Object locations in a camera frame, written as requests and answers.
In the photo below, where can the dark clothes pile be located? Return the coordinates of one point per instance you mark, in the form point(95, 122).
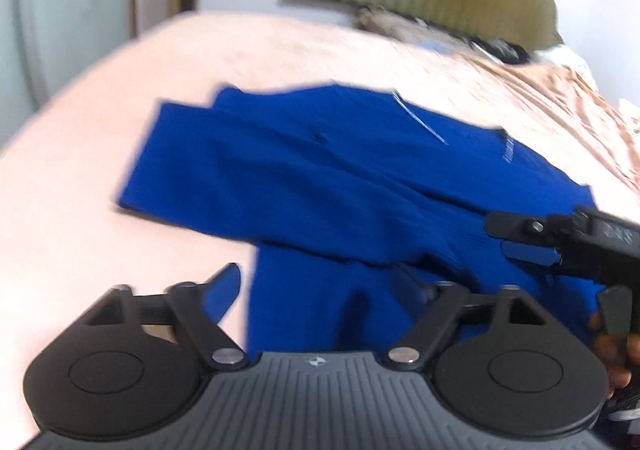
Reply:
point(450, 32)

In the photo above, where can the person's right hand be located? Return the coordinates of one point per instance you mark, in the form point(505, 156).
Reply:
point(617, 365)

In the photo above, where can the pink bed sheet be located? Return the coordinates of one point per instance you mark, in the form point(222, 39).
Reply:
point(75, 155)

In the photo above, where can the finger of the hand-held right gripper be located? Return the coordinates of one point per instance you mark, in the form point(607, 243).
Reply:
point(530, 255)

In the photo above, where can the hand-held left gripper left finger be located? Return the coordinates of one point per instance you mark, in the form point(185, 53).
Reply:
point(226, 291)

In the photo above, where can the white crumpled cloth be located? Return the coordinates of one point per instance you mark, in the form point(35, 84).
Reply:
point(572, 60)

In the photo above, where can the blue knitted garment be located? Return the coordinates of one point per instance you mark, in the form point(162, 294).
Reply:
point(320, 170)

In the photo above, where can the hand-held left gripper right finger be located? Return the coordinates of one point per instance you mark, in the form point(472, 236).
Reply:
point(407, 282)

